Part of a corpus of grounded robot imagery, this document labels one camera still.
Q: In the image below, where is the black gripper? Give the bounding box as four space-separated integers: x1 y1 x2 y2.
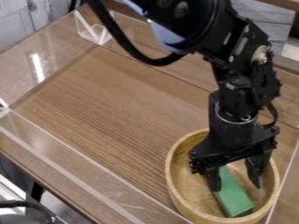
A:
188 92 280 192

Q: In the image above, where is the green rectangular block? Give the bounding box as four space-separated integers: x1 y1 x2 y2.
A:
212 167 254 218

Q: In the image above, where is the light brown wooden bowl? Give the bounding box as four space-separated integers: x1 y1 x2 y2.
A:
164 129 280 224

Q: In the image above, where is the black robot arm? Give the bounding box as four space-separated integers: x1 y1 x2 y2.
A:
132 0 281 192

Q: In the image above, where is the clear acrylic tray enclosure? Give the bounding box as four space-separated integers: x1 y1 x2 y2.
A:
0 15 299 224

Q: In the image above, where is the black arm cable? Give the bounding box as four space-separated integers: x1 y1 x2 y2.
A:
86 0 188 67

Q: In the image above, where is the black metal table bracket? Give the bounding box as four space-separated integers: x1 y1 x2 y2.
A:
25 182 68 224

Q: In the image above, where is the black cable lower left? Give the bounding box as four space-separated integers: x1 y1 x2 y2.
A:
0 199 57 224

